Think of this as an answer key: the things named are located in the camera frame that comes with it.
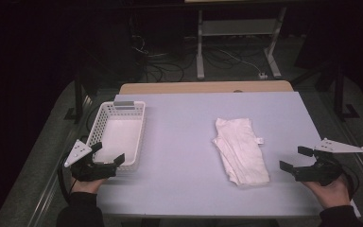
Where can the black floor stand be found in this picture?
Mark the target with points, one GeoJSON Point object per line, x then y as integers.
{"type": "Point", "coordinates": [78, 101]}
{"type": "Point", "coordinates": [340, 94]}

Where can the white cloth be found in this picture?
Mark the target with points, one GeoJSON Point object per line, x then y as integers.
{"type": "Point", "coordinates": [241, 151]}

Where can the person's left hand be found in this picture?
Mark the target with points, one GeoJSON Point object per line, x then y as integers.
{"type": "Point", "coordinates": [86, 187]}

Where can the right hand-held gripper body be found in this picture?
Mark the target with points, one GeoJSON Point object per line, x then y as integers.
{"type": "Point", "coordinates": [323, 173]}

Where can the white plug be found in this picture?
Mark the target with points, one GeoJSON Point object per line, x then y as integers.
{"type": "Point", "coordinates": [262, 75]}

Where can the person's right hand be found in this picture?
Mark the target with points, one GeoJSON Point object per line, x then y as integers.
{"type": "Point", "coordinates": [334, 195]}

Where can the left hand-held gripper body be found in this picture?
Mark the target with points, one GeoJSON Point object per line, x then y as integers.
{"type": "Point", "coordinates": [88, 171]}

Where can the white perforated plastic basket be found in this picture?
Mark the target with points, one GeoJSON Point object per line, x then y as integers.
{"type": "Point", "coordinates": [119, 135]}

